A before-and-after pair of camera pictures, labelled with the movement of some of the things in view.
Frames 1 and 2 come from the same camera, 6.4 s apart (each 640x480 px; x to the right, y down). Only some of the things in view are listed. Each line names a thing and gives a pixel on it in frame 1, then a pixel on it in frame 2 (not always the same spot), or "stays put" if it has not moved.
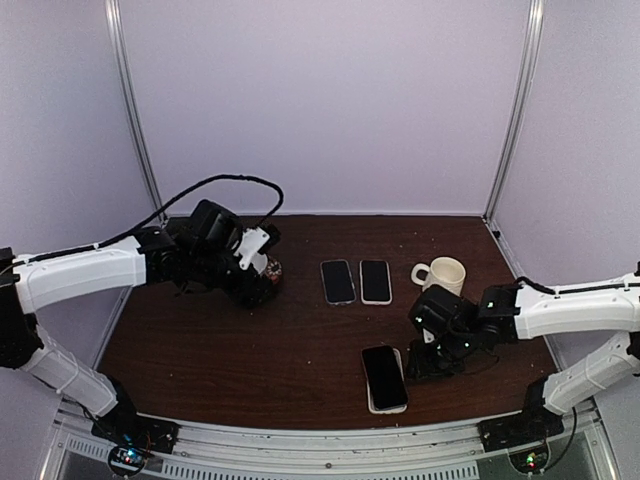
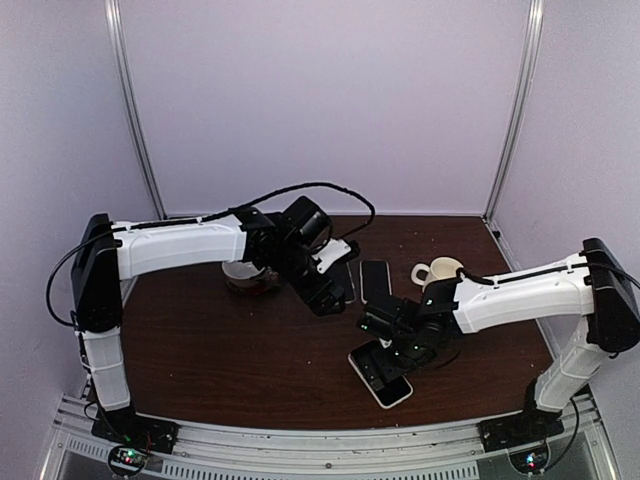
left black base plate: x=137 y=431 stays put
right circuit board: x=529 y=461 stays put
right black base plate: x=537 y=423 stays put
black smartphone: x=338 y=282 stays put
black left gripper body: x=208 y=271 -> x=290 y=266
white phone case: x=393 y=410 -> x=366 y=384
